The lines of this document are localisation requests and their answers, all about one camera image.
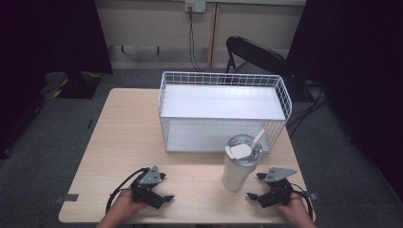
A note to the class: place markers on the white tumbler cup with lid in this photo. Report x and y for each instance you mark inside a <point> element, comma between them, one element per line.
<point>239,164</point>

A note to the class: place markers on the black folding chair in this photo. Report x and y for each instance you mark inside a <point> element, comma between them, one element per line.
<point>256,53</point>

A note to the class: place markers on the black curtain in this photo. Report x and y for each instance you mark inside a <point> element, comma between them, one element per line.
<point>358,79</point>
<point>47,47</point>

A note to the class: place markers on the white wall socket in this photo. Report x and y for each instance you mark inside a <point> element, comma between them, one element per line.
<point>195,5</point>

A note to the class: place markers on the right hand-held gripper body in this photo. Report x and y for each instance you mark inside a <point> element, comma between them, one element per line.
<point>278,190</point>

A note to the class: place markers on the small dark floor object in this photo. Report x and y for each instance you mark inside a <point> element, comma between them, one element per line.
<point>90,123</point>

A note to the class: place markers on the person's left hand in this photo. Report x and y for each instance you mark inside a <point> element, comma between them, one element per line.
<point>122,205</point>

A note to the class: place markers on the black stand base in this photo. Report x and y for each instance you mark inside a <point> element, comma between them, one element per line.
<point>76,85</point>

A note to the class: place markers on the person's right hand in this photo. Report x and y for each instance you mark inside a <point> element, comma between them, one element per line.
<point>294,210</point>

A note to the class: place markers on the grey table bracket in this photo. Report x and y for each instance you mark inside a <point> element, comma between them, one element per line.
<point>66,198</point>
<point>313,196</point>

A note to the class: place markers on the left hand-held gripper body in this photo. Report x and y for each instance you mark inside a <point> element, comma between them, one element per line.
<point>149,180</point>

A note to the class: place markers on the white straw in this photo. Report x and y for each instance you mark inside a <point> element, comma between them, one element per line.
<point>258,138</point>

